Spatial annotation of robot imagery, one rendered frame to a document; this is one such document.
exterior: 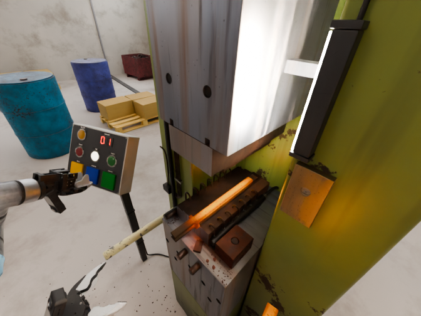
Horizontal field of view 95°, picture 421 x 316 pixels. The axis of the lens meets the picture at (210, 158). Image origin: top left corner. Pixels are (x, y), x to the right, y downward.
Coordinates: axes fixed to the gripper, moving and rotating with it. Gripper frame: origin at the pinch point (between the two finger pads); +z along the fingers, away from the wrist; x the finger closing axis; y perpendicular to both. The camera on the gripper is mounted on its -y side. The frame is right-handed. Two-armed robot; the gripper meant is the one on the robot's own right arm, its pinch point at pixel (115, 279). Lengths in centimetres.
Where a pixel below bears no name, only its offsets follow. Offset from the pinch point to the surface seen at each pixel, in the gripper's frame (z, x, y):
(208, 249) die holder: 29.7, 8.9, 8.6
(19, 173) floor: -38, -260, 101
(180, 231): 23.1, 0.8, -1.1
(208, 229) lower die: 32.0, 6.2, 0.9
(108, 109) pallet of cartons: 101, -316, 68
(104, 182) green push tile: 13.5, -44.7, 0.0
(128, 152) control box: 26, -41, -13
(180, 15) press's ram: 31, -4, -64
